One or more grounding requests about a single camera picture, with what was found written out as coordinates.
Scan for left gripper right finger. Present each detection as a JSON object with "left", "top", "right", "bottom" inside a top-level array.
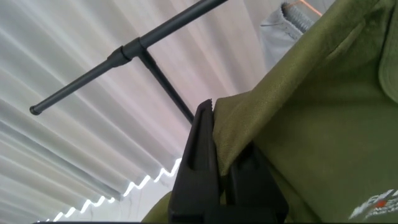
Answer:
[{"left": 223, "top": 141, "right": 290, "bottom": 223}]

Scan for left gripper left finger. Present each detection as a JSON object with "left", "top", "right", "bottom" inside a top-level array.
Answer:
[{"left": 168, "top": 98, "right": 224, "bottom": 223}]

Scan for green sleeveless shirt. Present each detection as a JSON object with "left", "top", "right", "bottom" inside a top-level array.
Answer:
[{"left": 141, "top": 0, "right": 398, "bottom": 224}]

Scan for pale grey shorts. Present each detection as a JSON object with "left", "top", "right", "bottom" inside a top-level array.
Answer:
[{"left": 259, "top": 1, "right": 324, "bottom": 74}]

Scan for pink clothes hanger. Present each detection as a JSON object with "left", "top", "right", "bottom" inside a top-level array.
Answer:
[{"left": 282, "top": 0, "right": 323, "bottom": 17}]

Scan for black clothes rack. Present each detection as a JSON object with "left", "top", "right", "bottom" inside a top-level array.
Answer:
[{"left": 29, "top": 0, "right": 229, "bottom": 125}]

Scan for white curtain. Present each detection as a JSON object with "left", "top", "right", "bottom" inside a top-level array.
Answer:
[{"left": 0, "top": 0, "right": 338, "bottom": 223}]

